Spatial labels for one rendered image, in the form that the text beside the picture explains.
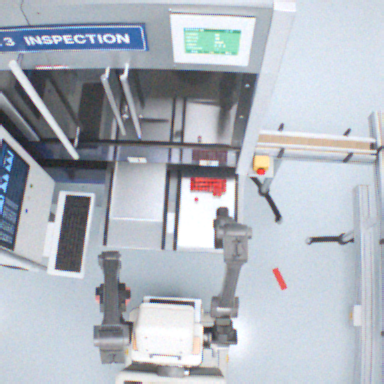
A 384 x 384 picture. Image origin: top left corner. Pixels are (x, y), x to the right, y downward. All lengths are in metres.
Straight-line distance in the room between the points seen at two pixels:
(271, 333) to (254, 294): 0.29
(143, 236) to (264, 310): 1.18
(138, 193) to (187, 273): 0.96
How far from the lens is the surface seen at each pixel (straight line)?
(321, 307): 3.02
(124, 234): 2.09
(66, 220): 2.24
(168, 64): 1.30
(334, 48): 3.82
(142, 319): 1.55
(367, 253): 2.57
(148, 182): 2.14
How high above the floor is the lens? 2.90
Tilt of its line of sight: 73 degrees down
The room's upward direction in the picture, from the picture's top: 3 degrees counter-clockwise
